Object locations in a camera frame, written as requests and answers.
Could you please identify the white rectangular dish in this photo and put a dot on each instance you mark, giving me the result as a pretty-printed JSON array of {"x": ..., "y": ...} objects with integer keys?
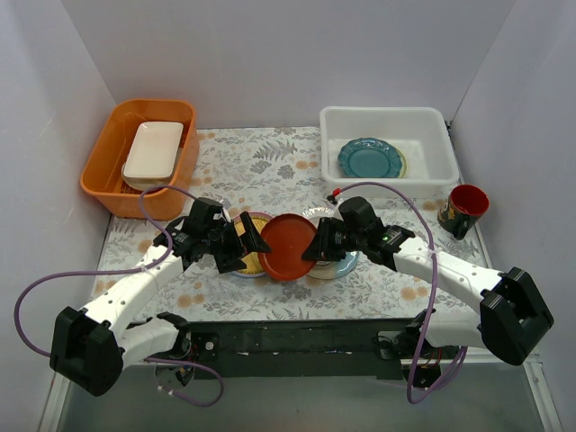
[{"x": 153, "y": 151}]

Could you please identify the cream and green plate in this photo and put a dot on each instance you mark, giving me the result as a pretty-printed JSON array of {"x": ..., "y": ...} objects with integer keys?
[{"x": 403, "y": 164}]

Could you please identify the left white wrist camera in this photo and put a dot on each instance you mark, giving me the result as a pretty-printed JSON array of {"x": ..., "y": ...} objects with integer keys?
[{"x": 224, "y": 212}]

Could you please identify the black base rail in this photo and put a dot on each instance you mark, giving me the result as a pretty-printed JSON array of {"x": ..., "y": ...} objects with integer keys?
[{"x": 299, "y": 348}]

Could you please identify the floral patterned table mat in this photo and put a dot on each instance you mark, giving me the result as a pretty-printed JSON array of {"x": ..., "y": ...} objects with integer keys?
[{"x": 278, "y": 171}]

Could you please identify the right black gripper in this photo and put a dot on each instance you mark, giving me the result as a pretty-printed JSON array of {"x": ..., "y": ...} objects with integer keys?
[{"x": 332, "y": 240}]

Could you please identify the cream and blue plate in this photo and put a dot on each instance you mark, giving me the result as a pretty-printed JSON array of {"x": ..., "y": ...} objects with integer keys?
[{"x": 325, "y": 270}]

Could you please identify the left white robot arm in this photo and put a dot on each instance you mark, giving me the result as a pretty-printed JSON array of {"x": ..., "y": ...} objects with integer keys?
[{"x": 93, "y": 345}]

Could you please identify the pink plate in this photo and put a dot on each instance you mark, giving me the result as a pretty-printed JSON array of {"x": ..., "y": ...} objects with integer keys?
[{"x": 263, "y": 215}]

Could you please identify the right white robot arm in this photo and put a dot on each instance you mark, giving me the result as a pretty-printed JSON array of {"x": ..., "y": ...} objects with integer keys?
[{"x": 506, "y": 313}]

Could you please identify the red brown round plate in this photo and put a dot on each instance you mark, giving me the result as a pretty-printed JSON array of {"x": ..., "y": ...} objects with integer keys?
[{"x": 288, "y": 236}]

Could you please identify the clear white plastic bin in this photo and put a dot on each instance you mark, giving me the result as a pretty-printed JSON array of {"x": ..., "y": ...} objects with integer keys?
[{"x": 420, "y": 133}]

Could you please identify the white fluted plate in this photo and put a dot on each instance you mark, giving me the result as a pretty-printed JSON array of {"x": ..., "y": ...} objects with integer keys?
[{"x": 316, "y": 213}]

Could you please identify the orange plastic bin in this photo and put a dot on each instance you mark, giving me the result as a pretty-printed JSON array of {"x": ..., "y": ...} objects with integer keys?
[{"x": 126, "y": 197}]

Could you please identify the red and black mug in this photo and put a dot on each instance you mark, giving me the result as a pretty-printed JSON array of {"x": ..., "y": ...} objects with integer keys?
[{"x": 462, "y": 208}]

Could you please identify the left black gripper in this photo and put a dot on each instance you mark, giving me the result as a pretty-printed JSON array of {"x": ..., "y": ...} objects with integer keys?
[{"x": 235, "y": 245}]

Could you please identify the teal scalloped plate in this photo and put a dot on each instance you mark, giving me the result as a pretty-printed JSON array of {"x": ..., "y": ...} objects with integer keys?
[{"x": 368, "y": 158}]

